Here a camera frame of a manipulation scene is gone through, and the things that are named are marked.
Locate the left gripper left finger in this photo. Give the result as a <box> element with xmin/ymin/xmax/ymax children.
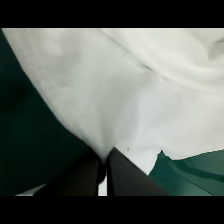
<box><xmin>35</xmin><ymin>148</ymin><xmax>107</xmax><ymax>197</ymax></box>

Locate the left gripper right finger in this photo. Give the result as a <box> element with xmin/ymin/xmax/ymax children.
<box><xmin>106</xmin><ymin>146</ymin><xmax>170</xmax><ymax>197</ymax></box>

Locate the white shirt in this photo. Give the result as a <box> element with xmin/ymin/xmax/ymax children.
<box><xmin>1</xmin><ymin>27</ymin><xmax>224</xmax><ymax>197</ymax></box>

